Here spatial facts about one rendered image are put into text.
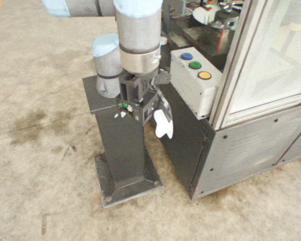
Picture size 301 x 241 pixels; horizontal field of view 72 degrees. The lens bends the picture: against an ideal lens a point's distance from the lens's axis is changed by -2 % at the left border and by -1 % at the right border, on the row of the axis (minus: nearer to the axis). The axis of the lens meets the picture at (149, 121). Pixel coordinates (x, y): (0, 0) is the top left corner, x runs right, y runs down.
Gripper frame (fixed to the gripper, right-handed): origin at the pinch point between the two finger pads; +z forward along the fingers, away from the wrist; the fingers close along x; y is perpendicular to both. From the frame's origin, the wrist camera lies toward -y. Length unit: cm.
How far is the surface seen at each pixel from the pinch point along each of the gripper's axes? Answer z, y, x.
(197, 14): -4, -73, -15
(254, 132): 29, -44, 30
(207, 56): 8, -59, -2
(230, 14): -5, -78, 0
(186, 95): 12.3, -31.9, -0.6
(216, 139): 24.3, -26.2, 16.8
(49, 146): 91, -11, -98
